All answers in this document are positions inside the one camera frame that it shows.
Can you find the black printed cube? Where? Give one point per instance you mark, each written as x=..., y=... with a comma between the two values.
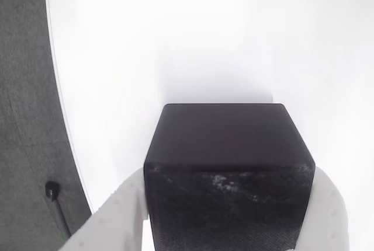
x=228, y=146

